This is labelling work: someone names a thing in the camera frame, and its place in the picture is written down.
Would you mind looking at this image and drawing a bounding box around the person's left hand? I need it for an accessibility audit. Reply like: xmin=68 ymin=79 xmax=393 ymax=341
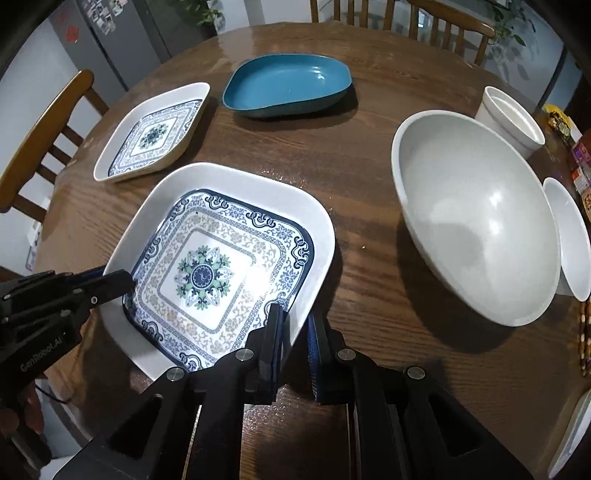
xmin=1 ymin=383 xmax=44 ymax=438

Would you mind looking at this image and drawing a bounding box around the white ramekin cup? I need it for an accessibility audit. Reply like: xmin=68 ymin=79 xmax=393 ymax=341
xmin=475 ymin=86 xmax=546 ymax=159

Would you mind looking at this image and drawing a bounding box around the beaded wooden trivet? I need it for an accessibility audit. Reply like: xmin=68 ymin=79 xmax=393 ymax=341
xmin=578 ymin=299 xmax=590 ymax=377

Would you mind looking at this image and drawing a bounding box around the wooden chair at left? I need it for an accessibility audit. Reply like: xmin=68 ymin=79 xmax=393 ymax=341
xmin=0 ymin=69 xmax=109 ymax=223

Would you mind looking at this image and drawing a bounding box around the white oval dish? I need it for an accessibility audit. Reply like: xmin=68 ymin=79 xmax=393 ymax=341
xmin=548 ymin=390 xmax=591 ymax=479

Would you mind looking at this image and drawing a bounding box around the wooden chair far left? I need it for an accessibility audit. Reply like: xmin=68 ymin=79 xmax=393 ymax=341
xmin=308 ymin=0 xmax=396 ymax=30

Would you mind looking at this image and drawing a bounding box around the wooden chair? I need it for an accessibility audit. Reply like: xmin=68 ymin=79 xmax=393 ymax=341
xmin=409 ymin=0 xmax=496 ymax=66
xmin=308 ymin=0 xmax=396 ymax=30
xmin=0 ymin=69 xmax=109 ymax=223

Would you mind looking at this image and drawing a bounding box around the small white bowl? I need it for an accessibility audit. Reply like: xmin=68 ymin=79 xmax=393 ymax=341
xmin=543 ymin=177 xmax=590 ymax=302

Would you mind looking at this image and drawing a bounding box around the grey refrigerator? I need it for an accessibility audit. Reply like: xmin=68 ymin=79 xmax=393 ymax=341
xmin=49 ymin=1 xmax=181 ymax=103

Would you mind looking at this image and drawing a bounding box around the green houseplant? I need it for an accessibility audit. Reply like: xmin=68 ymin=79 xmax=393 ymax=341
xmin=181 ymin=0 xmax=223 ymax=26

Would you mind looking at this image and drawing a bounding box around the yellow snack packet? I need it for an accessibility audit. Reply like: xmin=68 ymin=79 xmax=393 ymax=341
xmin=542 ymin=103 xmax=581 ymax=145

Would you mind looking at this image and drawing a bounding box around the wooden chair far right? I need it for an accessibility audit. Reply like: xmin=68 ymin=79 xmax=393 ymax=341
xmin=409 ymin=0 xmax=496 ymax=66

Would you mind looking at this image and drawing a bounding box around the small patterned square plate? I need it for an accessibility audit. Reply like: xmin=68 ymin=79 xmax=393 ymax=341
xmin=93 ymin=82 xmax=211 ymax=183

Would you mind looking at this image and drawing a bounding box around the large white bowl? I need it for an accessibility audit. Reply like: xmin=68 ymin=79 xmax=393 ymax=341
xmin=391 ymin=110 xmax=561 ymax=328

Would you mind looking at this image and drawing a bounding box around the large patterned square plate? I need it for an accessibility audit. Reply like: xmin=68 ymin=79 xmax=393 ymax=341
xmin=100 ymin=162 xmax=335 ymax=379

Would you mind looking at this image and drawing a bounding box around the blue square plate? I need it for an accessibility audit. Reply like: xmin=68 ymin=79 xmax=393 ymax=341
xmin=222 ymin=53 xmax=353 ymax=119

